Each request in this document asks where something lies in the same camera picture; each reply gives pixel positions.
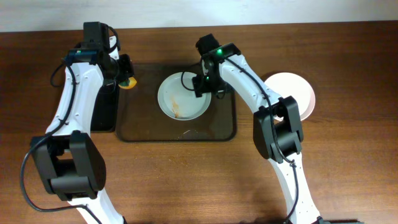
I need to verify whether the green and yellow sponge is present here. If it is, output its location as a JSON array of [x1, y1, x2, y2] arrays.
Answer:
[[118, 77, 137, 90]]

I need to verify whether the pale blue plate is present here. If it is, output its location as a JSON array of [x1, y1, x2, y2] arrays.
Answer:
[[157, 72, 211, 121]]

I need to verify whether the white plate large stain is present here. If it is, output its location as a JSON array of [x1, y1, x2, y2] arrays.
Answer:
[[264, 72, 316, 121]]

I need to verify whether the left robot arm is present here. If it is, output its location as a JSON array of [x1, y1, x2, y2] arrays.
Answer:
[[19, 22, 137, 223]]

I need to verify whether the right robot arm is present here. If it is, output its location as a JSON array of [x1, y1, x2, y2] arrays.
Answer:
[[192, 34, 324, 223]]

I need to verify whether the brown serving tray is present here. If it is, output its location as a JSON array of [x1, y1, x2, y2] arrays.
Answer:
[[115, 64, 237, 142]]

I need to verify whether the black rectangular tray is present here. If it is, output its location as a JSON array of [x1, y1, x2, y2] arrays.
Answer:
[[91, 84, 119, 133]]

